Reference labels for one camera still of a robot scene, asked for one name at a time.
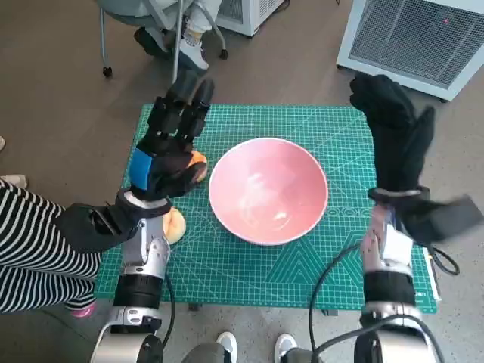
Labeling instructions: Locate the bare left robot hand, blue tape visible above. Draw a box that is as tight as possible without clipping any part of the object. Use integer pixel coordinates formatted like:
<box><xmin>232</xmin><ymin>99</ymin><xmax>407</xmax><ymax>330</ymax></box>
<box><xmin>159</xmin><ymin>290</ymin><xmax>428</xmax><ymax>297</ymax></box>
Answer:
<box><xmin>126</xmin><ymin>77</ymin><xmax>216</xmax><ymax>201</ymax></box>

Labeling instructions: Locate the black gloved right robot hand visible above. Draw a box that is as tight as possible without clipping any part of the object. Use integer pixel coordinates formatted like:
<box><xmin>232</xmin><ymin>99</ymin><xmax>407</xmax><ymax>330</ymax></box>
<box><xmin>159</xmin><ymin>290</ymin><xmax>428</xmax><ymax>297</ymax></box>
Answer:
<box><xmin>349</xmin><ymin>73</ymin><xmax>436</xmax><ymax>194</ymax></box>

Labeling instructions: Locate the long orange glazed toy bread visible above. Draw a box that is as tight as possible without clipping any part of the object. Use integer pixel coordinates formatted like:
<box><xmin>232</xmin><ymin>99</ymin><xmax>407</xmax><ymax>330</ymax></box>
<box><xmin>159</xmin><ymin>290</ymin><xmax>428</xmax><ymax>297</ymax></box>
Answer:
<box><xmin>188</xmin><ymin>150</ymin><xmax>208</xmax><ymax>183</ymax></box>

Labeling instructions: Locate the round pale toy bun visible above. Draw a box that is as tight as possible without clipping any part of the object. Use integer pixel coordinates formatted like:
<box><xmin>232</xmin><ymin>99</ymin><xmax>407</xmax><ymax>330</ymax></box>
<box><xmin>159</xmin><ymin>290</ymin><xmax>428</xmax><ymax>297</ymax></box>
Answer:
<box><xmin>162</xmin><ymin>206</ymin><xmax>187</xmax><ymax>244</ymax></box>

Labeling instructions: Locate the pink bowl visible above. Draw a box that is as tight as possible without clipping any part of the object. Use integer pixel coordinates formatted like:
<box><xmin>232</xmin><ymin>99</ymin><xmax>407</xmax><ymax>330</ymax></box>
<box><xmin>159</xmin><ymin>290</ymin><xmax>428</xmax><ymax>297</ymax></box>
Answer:
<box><xmin>208</xmin><ymin>138</ymin><xmax>329</xmax><ymax>247</ymax></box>

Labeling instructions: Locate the large white mesh-front cabinet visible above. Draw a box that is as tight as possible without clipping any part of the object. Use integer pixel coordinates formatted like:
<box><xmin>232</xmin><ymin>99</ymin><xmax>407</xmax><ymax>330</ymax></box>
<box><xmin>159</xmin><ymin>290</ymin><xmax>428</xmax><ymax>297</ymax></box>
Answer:
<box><xmin>336</xmin><ymin>0</ymin><xmax>484</xmax><ymax>102</ymax></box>

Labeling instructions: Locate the person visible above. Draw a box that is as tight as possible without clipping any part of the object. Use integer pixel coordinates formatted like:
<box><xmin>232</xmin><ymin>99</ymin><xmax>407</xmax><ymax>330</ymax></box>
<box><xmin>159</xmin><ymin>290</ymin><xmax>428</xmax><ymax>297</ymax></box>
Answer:
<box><xmin>0</xmin><ymin>177</ymin><xmax>103</xmax><ymax>318</ymax></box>
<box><xmin>94</xmin><ymin>0</ymin><xmax>228</xmax><ymax>73</ymax></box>
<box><xmin>181</xmin><ymin>331</ymin><xmax>317</xmax><ymax>363</ymax></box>

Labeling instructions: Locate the green cutting mat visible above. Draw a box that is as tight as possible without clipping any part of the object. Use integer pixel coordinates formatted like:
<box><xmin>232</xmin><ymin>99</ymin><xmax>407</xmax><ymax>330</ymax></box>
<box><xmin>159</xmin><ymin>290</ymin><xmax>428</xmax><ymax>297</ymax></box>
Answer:
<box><xmin>97</xmin><ymin>104</ymin><xmax>438</xmax><ymax>314</ymax></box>

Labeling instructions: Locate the grey wheeled chair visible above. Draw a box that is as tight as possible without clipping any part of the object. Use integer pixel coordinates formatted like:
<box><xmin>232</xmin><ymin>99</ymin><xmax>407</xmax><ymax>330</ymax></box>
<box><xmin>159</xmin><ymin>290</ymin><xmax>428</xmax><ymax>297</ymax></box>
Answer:
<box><xmin>98</xmin><ymin>0</ymin><xmax>231</xmax><ymax>84</ymax></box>

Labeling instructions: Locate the small white mesh-front cabinet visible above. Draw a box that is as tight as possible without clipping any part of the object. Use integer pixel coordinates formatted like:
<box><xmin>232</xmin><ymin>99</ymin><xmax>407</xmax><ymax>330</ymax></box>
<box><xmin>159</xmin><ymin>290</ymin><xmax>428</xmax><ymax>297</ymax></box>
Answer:
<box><xmin>217</xmin><ymin>0</ymin><xmax>292</xmax><ymax>38</ymax></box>

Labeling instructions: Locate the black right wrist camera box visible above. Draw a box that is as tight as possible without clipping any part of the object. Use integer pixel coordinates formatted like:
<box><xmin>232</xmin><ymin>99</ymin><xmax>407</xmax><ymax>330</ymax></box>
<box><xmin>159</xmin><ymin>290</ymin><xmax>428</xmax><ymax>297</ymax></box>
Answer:
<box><xmin>395</xmin><ymin>194</ymin><xmax>484</xmax><ymax>245</ymax></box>

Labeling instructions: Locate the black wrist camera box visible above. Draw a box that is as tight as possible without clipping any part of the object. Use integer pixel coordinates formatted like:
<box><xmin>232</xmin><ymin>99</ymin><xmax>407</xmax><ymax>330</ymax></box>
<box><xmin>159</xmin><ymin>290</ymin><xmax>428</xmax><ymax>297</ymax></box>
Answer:
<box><xmin>395</xmin><ymin>194</ymin><xmax>484</xmax><ymax>245</ymax></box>
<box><xmin>56</xmin><ymin>202</ymin><xmax>141</xmax><ymax>253</ymax></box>

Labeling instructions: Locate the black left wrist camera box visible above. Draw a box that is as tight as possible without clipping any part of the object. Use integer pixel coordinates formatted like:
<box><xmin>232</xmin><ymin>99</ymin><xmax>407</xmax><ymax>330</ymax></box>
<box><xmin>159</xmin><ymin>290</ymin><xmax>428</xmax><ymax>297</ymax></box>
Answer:
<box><xmin>56</xmin><ymin>202</ymin><xmax>141</xmax><ymax>253</ymax></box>

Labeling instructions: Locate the short black camera cable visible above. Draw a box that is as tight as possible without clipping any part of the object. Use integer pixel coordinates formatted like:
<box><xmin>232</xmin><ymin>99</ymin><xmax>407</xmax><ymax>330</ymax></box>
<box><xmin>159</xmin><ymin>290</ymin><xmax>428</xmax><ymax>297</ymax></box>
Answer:
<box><xmin>429</xmin><ymin>245</ymin><xmax>461</xmax><ymax>275</ymax></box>

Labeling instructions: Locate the long black robot cable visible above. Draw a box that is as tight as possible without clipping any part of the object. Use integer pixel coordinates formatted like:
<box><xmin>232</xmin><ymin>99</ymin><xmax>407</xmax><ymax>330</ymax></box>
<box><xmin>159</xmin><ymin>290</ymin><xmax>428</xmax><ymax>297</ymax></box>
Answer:
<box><xmin>308</xmin><ymin>241</ymin><xmax>379</xmax><ymax>363</ymax></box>

